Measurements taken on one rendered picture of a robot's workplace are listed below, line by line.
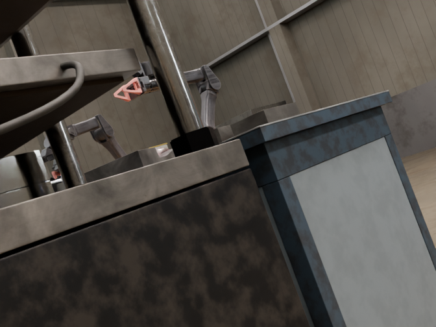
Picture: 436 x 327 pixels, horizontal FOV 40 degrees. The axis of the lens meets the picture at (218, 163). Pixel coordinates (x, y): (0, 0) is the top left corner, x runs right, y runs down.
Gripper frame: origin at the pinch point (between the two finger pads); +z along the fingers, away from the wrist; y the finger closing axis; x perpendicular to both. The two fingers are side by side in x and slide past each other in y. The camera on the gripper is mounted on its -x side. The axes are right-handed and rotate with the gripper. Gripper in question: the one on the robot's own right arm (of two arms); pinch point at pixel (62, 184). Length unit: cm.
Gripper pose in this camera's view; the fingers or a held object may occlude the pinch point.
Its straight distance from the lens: 273.1
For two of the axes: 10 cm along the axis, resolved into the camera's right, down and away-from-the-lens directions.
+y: 7.0, -2.8, -6.6
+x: 7.1, 2.4, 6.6
